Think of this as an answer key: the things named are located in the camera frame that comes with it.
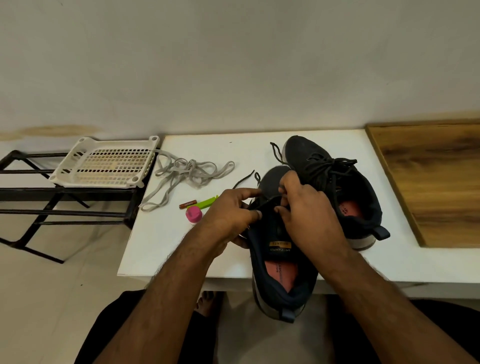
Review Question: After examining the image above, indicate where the white perforated plastic tray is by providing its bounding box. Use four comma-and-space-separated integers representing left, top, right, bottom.
48, 135, 162, 189

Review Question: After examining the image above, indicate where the pink capped white bottle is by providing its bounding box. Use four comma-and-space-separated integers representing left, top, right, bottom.
185, 205, 204, 225

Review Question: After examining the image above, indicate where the black shoelace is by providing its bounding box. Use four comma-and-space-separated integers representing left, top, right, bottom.
303, 152, 360, 192
231, 141, 291, 211

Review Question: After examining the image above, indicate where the black metal rack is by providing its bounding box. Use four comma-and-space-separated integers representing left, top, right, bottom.
0, 148, 159, 265

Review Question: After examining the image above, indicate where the person's left forearm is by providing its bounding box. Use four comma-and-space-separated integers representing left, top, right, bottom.
93, 236, 226, 364

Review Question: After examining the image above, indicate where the person's bare foot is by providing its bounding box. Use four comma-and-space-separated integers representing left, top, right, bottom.
194, 291, 225, 319

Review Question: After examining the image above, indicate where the person's left hand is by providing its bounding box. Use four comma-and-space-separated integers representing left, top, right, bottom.
192, 186, 264, 257

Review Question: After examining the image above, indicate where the person's right hand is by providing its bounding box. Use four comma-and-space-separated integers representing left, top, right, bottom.
273, 170, 351, 264

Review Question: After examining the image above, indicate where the grey shoelaces bundle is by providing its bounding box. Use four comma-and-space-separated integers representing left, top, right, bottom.
139, 149, 237, 213

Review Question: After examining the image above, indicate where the dark sneaker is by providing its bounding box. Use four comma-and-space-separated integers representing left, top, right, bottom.
241, 165, 321, 324
282, 134, 392, 252

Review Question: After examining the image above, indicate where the wooden board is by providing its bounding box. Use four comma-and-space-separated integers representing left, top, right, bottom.
365, 119, 480, 249

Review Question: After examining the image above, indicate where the person's right forearm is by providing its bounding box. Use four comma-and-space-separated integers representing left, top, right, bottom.
318, 240, 480, 364

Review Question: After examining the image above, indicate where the green marker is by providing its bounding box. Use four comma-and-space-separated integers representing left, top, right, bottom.
195, 195, 219, 210

